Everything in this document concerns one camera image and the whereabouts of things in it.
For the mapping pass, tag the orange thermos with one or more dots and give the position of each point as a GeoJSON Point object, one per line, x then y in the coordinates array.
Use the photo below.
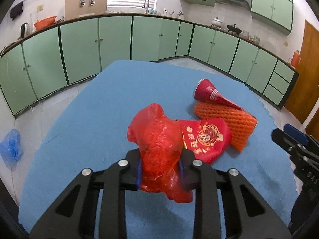
{"type": "Point", "coordinates": [296, 58]}

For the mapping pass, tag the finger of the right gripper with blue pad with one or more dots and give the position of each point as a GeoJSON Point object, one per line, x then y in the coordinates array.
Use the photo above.
{"type": "Point", "coordinates": [297, 135]}

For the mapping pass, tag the steel kettle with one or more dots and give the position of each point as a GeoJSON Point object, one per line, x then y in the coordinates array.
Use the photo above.
{"type": "Point", "coordinates": [25, 30]}

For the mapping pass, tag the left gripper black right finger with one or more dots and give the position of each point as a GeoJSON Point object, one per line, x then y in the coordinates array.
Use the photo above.
{"type": "Point", "coordinates": [227, 197]}

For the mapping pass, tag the chrome sink faucet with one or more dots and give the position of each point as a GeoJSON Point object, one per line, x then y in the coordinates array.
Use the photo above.
{"type": "Point", "coordinates": [146, 6]}

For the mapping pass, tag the red plastic bag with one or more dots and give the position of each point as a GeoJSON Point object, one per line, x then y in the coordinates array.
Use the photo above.
{"type": "Point", "coordinates": [160, 141]}

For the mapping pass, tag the cardboard box with scale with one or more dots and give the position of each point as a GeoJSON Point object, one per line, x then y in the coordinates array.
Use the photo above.
{"type": "Point", "coordinates": [81, 8]}

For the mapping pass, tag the white cooking pot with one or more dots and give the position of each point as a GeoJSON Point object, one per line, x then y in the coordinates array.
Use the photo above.
{"type": "Point", "coordinates": [216, 22]}

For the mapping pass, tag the green base kitchen cabinets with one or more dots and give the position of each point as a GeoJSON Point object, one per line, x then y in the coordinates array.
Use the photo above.
{"type": "Point", "coordinates": [64, 54]}

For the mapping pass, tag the blue table cloth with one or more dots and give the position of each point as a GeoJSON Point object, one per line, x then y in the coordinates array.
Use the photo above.
{"type": "Point", "coordinates": [92, 133]}

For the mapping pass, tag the orange plastic basket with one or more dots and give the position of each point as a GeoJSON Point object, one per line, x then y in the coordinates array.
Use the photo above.
{"type": "Point", "coordinates": [46, 22]}

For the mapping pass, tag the black wok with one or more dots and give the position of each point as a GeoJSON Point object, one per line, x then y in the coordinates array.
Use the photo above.
{"type": "Point", "coordinates": [234, 29]}

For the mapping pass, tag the dark hanging towel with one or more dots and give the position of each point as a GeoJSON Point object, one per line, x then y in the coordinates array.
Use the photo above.
{"type": "Point", "coordinates": [16, 10]}

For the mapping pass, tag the blue plastic bag on floor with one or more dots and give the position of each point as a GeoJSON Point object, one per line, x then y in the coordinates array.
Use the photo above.
{"type": "Point", "coordinates": [11, 149]}

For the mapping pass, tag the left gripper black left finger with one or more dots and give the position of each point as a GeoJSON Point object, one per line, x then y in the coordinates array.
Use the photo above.
{"type": "Point", "coordinates": [93, 204]}

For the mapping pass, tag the brown wooden door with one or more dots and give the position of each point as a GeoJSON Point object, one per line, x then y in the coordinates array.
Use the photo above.
{"type": "Point", "coordinates": [304, 95]}

